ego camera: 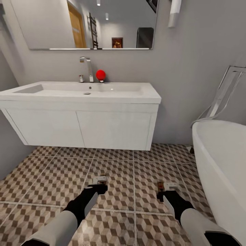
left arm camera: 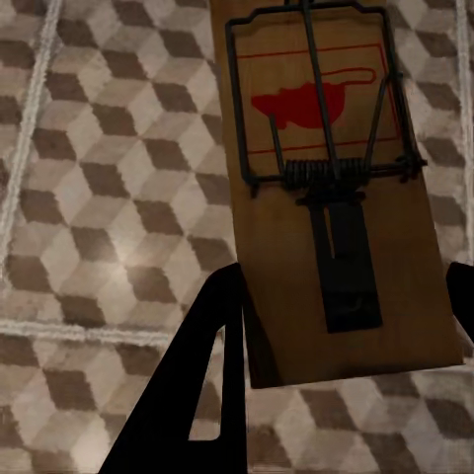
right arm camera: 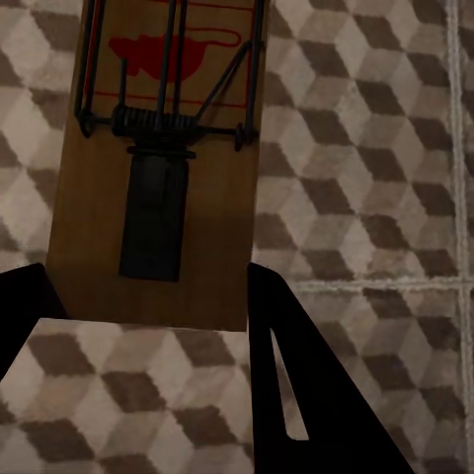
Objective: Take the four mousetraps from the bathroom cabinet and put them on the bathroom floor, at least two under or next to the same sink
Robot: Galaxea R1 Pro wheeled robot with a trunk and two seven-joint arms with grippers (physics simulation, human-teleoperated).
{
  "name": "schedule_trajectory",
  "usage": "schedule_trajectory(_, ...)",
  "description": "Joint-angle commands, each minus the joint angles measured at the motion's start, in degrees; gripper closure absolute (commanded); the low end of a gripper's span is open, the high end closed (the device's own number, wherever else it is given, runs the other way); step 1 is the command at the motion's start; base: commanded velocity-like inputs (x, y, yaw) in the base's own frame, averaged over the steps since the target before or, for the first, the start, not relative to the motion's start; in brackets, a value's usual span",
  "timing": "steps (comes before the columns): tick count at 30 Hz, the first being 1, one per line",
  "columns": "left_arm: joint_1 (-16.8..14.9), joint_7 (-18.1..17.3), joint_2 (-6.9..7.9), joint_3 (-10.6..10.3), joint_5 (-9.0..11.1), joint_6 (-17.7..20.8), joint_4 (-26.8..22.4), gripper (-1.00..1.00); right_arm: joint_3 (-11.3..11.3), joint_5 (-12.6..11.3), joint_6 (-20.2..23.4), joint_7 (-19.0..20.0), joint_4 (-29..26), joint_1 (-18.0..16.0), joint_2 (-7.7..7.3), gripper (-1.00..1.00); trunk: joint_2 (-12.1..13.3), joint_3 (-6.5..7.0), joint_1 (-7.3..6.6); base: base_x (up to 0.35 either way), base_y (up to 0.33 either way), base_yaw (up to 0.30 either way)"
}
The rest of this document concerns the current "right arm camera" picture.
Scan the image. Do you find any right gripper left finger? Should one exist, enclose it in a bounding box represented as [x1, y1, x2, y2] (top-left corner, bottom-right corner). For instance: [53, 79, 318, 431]
[0, 263, 45, 381]

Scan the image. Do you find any mousetrap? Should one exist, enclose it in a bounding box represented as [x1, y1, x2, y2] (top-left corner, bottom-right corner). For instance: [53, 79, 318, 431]
[40, 0, 270, 333]

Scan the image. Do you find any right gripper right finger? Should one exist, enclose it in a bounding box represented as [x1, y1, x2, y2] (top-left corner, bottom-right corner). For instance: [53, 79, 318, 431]
[248, 262, 414, 474]

